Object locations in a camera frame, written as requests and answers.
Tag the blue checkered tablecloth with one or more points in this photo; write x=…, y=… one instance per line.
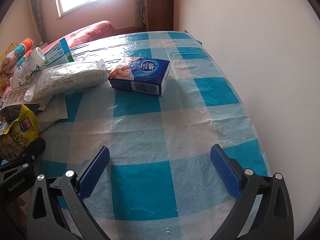
x=155, y=135

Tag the pink bed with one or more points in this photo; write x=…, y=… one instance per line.
x=95, y=31

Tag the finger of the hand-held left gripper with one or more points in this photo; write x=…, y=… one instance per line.
x=33, y=148

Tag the blue white flat packet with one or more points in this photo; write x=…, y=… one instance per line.
x=58, y=52

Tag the grey checked curtain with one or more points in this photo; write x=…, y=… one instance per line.
x=37, y=10
x=138, y=7

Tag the white printed flat packet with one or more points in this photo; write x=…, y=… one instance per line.
x=51, y=111

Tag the brown wooden cabinet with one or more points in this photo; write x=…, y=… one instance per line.
x=160, y=2

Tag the silver wet wipe packet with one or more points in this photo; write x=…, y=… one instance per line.
x=70, y=80

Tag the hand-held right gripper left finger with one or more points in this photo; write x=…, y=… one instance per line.
x=93, y=172

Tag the blue tissue pack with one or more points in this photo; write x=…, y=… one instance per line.
x=142, y=75

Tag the yellow snack bag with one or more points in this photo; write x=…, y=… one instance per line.
x=22, y=132

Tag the black white snack bag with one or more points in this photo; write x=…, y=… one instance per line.
x=13, y=100

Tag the rolled floral quilt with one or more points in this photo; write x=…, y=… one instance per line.
x=7, y=63

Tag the blue white drink carton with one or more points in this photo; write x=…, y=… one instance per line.
x=26, y=71

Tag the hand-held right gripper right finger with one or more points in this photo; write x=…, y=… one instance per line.
x=225, y=172

